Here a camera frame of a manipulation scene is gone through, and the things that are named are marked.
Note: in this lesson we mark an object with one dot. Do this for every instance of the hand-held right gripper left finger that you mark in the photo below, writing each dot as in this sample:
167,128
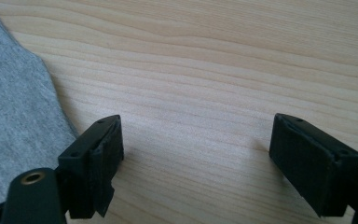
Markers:
90,165

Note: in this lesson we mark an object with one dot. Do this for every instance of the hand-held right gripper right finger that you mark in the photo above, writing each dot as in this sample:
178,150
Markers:
310,168

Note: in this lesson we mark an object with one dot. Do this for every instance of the grey cloth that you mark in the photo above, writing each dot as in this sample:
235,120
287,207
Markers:
15,118

